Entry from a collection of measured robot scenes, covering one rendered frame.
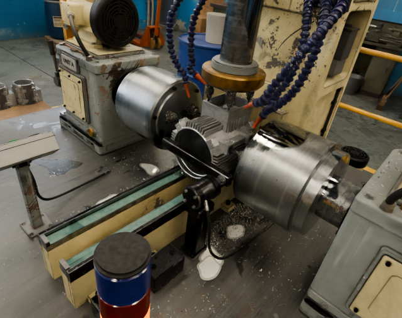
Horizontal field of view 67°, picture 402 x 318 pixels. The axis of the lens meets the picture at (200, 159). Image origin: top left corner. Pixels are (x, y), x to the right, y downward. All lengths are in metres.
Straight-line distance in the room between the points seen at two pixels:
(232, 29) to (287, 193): 0.42
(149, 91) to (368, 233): 0.69
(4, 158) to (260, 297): 0.69
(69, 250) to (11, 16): 5.85
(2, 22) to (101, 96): 5.35
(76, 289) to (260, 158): 0.50
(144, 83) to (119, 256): 0.73
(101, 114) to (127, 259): 0.88
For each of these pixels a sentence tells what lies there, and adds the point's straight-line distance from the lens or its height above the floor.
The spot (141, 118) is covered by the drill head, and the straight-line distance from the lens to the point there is 0.97.
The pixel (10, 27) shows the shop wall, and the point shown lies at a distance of 6.48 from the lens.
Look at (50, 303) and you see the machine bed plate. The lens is 0.83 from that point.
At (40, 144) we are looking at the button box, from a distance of 0.84.
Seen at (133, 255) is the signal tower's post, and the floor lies 1.22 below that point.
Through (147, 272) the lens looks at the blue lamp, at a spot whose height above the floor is 1.20.
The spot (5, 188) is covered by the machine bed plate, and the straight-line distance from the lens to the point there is 1.17.
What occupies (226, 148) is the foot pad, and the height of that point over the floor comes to 1.07.
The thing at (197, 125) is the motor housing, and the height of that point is 1.11.
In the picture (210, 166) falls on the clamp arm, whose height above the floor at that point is 1.03.
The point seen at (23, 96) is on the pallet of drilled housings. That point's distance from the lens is 3.37.
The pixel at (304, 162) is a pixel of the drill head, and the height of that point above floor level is 1.14.
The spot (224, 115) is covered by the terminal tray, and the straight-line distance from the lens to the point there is 0.86.
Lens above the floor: 1.48
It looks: 33 degrees down
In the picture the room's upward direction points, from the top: 7 degrees clockwise
